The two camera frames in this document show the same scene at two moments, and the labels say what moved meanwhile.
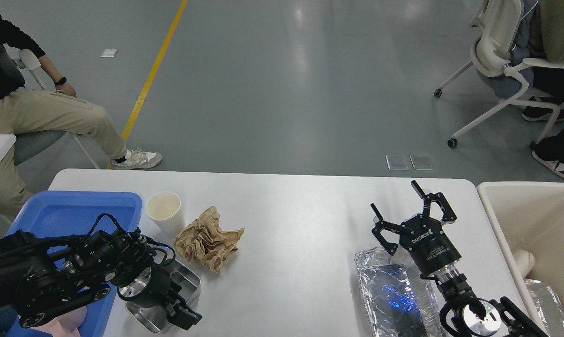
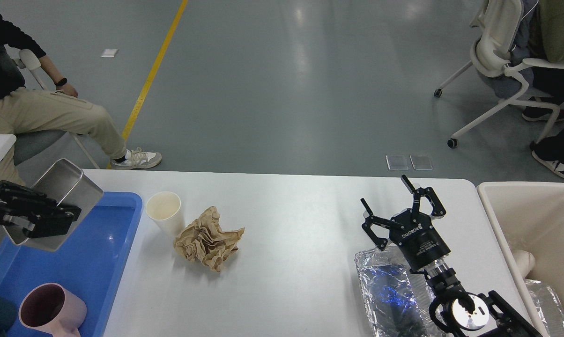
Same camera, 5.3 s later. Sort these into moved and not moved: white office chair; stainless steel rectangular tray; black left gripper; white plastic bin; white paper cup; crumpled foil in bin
Moved: black left gripper; stainless steel rectangular tray
Not moved: crumpled foil in bin; white plastic bin; white paper cup; white office chair
